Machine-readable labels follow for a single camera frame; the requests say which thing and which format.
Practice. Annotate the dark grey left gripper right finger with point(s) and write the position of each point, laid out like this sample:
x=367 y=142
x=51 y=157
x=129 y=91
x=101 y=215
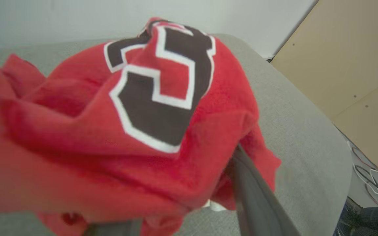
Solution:
x=258 y=203

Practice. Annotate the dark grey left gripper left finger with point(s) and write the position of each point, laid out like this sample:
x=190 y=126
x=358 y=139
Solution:
x=116 y=229

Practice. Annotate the red basketball jersey black number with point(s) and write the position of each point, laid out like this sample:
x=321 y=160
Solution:
x=77 y=137

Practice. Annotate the dark blue jeans leg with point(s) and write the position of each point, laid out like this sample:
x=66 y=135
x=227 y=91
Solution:
x=369 y=219

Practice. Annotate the beige wooden wall panel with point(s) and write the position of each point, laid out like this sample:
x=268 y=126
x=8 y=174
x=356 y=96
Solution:
x=356 y=65

